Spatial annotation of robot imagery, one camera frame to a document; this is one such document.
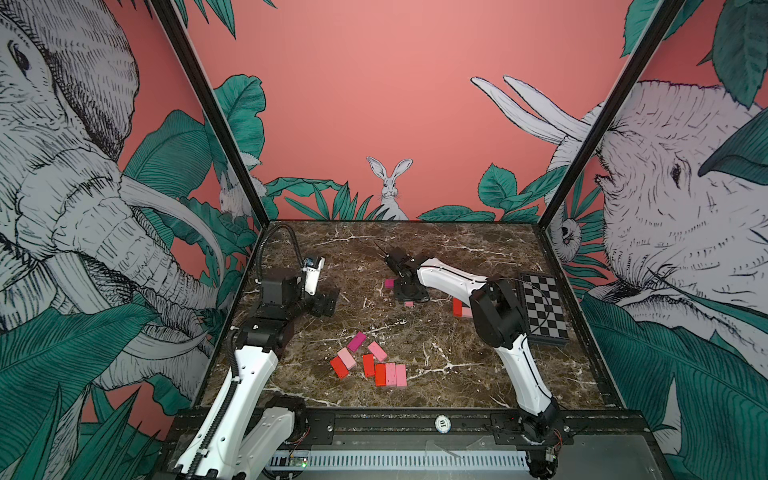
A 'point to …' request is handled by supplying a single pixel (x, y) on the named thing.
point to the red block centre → (369, 365)
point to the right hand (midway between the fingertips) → (402, 293)
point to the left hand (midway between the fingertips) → (324, 280)
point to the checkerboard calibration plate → (544, 309)
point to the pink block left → (347, 358)
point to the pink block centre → (378, 351)
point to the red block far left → (339, 367)
